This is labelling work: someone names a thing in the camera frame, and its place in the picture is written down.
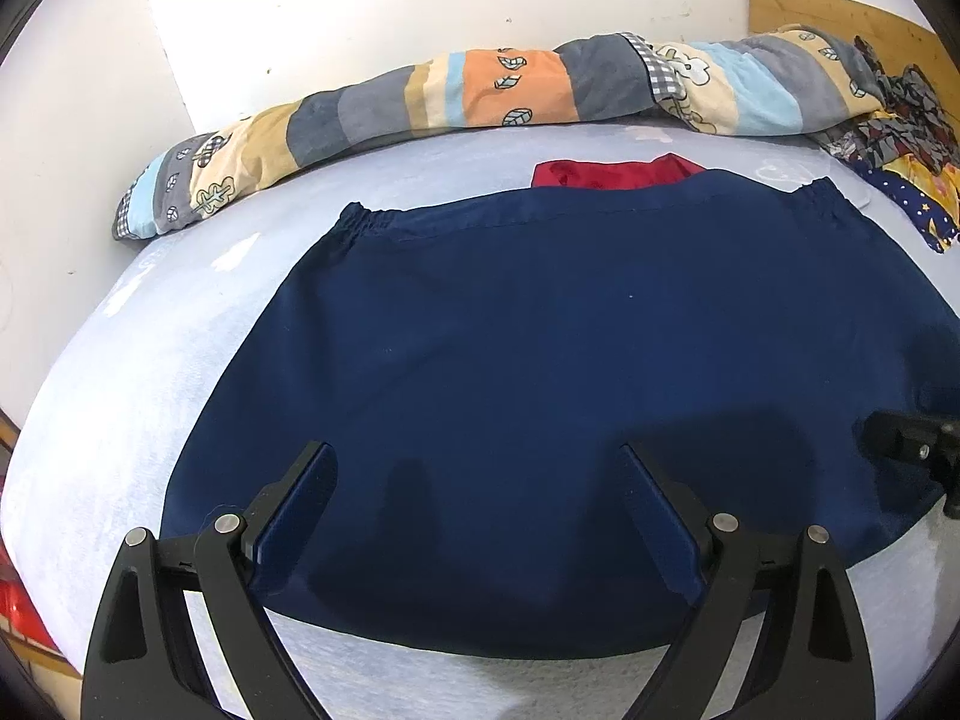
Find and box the navy work jacket red collar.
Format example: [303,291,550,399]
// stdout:
[161,169,958,658]

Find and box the patterned clothes pile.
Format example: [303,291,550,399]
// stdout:
[814,37,958,254]

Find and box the red object beside bed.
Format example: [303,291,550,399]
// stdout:
[0,546,57,652]

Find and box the light blue cloud bedsheet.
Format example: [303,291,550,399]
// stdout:
[2,121,958,718]

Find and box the colourful patchwork rolled quilt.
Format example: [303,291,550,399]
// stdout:
[112,26,884,241]

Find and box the wooden headboard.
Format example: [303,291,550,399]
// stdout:
[748,0,958,94]

